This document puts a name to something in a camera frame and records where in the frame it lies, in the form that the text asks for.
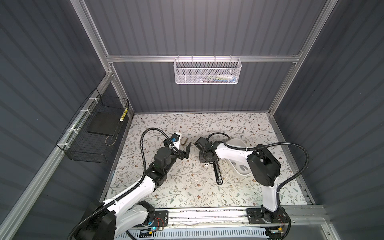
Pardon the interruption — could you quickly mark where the yellow marker pen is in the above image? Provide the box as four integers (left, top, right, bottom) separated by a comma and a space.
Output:
119, 108, 128, 122

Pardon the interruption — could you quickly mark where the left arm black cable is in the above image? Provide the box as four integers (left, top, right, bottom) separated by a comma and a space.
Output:
66, 127, 176, 240

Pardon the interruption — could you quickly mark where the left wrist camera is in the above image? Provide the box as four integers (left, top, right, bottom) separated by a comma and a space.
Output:
170, 133, 182, 149

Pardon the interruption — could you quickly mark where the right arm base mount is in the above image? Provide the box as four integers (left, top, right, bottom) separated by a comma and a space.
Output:
246, 206, 291, 226

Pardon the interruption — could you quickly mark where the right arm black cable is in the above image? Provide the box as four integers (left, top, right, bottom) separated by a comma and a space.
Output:
206, 132, 310, 193

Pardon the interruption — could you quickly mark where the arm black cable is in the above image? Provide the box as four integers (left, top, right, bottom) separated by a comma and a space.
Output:
206, 132, 310, 193
66, 127, 176, 240

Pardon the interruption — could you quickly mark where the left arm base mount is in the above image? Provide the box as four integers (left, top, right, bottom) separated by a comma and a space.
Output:
134, 210, 169, 231

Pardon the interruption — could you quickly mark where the white wire mesh basket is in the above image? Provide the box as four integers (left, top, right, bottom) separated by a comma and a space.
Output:
173, 57, 242, 85

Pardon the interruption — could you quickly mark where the black wire basket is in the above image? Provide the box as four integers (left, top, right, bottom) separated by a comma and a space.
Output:
57, 90, 130, 164

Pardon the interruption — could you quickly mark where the white oval plastic tray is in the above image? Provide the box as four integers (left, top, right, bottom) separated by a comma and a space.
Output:
222, 148, 252, 177

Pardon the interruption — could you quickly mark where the black foam pad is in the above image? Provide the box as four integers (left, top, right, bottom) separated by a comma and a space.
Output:
87, 112, 122, 137

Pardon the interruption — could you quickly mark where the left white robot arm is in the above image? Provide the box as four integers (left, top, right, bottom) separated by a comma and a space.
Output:
68, 144, 192, 240

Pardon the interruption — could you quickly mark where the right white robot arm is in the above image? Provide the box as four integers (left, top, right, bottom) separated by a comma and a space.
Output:
195, 137, 281, 214

